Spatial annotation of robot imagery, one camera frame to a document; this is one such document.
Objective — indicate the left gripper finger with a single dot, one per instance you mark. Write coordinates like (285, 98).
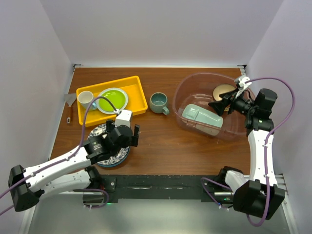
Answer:
(110, 125)
(135, 136)

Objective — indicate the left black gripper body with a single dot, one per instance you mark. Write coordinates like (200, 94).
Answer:
(128, 143)

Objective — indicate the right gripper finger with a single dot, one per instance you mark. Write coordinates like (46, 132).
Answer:
(220, 106)
(229, 95)

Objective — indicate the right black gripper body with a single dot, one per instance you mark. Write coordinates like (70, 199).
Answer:
(241, 106)

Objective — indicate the brown floral cream-inside bowl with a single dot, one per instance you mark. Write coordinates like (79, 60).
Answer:
(223, 88)

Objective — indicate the blue floral plate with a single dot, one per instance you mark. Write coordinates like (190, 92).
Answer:
(100, 129)

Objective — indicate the light-teal divided rectangular dish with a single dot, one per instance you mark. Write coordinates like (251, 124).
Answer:
(205, 121)

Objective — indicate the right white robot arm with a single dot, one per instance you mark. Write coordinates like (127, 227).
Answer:
(258, 195)

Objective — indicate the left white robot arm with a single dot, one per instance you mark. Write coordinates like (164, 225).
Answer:
(73, 170)

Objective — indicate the clear pink plastic bin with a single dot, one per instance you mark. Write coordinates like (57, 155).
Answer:
(198, 89)

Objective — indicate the light-blue bottom plate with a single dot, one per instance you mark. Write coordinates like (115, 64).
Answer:
(113, 161)

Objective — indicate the green plate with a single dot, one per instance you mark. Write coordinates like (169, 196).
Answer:
(115, 96)

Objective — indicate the light-blue scalloped plate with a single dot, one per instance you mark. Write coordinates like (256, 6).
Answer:
(110, 113)

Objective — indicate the white light-blue mug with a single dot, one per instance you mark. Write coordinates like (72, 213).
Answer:
(85, 98)

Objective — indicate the teal speckled ceramic mug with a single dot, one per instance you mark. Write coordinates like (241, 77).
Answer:
(159, 103)

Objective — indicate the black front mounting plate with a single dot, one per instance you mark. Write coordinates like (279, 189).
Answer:
(162, 187)

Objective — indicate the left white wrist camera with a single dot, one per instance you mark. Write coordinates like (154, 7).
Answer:
(124, 118)

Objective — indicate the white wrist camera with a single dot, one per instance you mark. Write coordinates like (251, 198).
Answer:
(242, 84)
(124, 118)

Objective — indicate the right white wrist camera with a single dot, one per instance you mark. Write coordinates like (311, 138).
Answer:
(242, 84)

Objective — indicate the metal scraper wooden handle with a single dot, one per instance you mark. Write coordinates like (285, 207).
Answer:
(70, 99)

